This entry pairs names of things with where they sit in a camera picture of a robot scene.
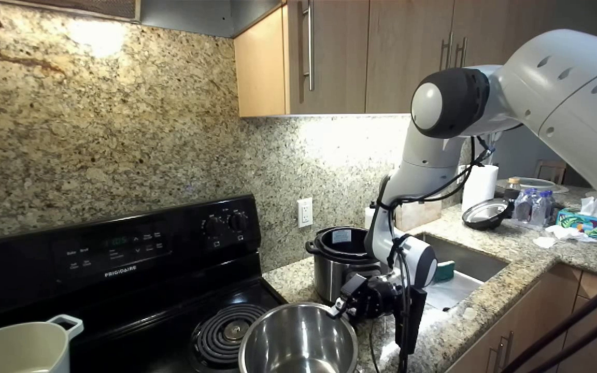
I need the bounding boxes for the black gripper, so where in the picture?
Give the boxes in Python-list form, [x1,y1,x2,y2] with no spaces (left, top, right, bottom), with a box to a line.
[329,272,403,323]

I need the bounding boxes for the metal cooker pot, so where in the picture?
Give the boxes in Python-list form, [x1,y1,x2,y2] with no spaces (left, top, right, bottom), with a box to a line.
[236,301,361,373]

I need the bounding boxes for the silver electric pressure cooker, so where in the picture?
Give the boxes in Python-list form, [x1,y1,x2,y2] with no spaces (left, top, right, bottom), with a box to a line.
[305,226,387,306]

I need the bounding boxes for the green dish sponge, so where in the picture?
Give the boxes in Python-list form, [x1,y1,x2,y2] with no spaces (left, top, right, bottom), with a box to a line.
[431,260,459,287]

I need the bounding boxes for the clear glass dish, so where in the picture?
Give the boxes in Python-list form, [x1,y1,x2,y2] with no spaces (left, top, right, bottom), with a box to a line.
[496,176,570,203]

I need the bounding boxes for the steel kitchen sink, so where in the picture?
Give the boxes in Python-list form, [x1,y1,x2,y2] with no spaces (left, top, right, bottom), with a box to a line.
[419,230,513,312]

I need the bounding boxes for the black coil burner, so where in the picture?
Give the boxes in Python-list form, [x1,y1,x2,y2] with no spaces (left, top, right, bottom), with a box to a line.
[191,301,276,368]

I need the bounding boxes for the black bowl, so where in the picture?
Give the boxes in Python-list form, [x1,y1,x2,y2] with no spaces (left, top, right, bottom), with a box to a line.
[460,196,515,233]

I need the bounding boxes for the white paper towel roll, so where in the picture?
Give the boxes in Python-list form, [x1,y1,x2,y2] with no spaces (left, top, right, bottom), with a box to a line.
[460,162,502,216]

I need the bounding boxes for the wooden lower cabinet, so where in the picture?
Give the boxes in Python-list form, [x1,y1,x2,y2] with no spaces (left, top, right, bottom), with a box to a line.
[441,262,597,373]

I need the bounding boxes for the clear plastic water bottle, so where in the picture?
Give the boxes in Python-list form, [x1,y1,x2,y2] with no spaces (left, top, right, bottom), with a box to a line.
[528,187,559,230]
[513,187,540,223]

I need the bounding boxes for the black electric stove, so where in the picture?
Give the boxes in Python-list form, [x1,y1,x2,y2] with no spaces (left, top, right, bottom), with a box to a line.
[0,193,356,373]

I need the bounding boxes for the dark tripod leg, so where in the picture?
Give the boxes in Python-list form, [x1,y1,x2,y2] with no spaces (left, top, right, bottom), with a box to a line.
[502,267,597,373]
[528,296,597,373]

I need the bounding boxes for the white paper napkin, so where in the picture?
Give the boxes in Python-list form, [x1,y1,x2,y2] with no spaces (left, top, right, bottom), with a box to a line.
[532,223,597,251]

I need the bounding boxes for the wooden dining chair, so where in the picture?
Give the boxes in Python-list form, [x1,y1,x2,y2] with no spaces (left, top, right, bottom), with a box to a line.
[532,159,568,187]

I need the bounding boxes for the teal tissue box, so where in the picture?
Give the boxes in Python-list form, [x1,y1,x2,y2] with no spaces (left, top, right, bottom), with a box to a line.
[555,194,597,245]

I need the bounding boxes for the grey range hood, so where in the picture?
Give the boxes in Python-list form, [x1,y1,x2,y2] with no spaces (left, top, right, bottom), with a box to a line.
[134,0,289,40]

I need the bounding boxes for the white wall outlet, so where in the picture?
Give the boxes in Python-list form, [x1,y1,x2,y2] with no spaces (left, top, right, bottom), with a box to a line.
[296,196,315,230]

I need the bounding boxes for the metal lower cabinet handle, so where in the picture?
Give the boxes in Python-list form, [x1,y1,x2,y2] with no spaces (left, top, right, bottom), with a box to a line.
[489,332,503,373]
[499,332,515,373]

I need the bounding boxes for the wooden upper cabinet long handle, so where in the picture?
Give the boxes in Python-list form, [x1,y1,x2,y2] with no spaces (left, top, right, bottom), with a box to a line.
[234,0,544,119]

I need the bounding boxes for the long metal cabinet handle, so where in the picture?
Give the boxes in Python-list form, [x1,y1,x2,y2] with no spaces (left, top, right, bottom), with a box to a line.
[299,0,317,93]

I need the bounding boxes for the metal upper door handle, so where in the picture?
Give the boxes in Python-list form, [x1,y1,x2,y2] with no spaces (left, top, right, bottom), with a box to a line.
[437,38,452,71]
[452,38,468,71]

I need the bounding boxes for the cream pot with handles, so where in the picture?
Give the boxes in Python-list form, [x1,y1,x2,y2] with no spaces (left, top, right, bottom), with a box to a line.
[0,312,85,373]

